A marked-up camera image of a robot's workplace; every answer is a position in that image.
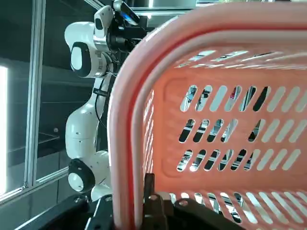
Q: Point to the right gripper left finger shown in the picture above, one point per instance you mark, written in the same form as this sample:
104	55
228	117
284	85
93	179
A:
100	215

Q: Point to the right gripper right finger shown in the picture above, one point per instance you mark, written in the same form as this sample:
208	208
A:
154	210

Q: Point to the small pink plastic basket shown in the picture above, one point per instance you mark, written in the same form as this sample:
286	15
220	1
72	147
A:
168	100

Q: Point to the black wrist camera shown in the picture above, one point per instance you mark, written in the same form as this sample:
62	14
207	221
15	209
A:
127	13

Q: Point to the aluminium frame beam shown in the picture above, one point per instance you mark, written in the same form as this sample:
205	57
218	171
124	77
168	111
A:
36	95
43	180

